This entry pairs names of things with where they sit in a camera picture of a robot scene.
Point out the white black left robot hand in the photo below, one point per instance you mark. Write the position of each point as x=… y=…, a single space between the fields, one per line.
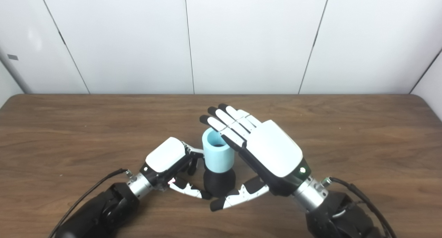
x=165 y=155

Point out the black funnel-shaped nozzle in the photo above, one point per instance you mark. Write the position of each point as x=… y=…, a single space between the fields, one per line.
x=219 y=182

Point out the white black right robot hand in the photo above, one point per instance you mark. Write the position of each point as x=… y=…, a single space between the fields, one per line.
x=272 y=148

